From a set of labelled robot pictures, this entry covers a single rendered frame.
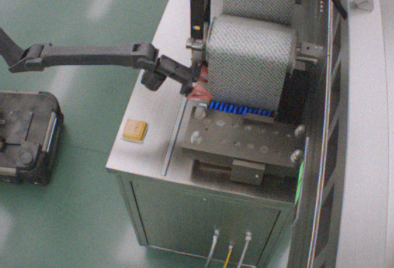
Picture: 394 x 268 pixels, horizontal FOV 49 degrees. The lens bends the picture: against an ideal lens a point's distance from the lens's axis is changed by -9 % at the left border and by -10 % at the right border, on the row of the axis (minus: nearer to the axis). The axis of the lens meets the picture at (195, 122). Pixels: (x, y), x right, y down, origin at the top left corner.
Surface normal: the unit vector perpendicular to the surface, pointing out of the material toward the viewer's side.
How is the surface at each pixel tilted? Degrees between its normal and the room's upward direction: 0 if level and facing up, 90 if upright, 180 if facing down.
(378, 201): 0
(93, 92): 0
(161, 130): 0
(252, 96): 90
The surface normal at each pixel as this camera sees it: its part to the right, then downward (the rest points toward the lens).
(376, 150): 0.00, -0.56
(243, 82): -0.22, 0.81
